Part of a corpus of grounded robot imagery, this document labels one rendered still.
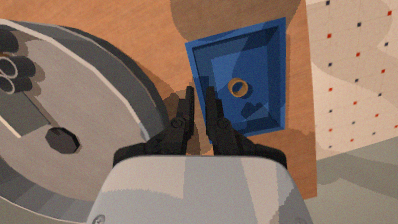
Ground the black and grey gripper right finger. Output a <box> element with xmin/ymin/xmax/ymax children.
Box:
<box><xmin>205</xmin><ymin>86</ymin><xmax>287</xmax><ymax>169</ymax></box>

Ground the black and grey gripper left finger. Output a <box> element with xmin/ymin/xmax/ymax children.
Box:
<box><xmin>113</xmin><ymin>86</ymin><xmax>195</xmax><ymax>167</ymax></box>

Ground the blue crate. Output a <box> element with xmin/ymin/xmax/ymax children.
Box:
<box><xmin>185</xmin><ymin>17</ymin><xmax>286</xmax><ymax>137</ymax></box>

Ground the grey metal cylinder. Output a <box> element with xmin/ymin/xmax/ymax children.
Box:
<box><xmin>0</xmin><ymin>56</ymin><xmax>36</xmax><ymax>78</ymax></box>
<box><xmin>0</xmin><ymin>74</ymin><xmax>32</xmax><ymax>94</ymax></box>
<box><xmin>0</xmin><ymin>29</ymin><xmax>19</xmax><ymax>52</ymax></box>

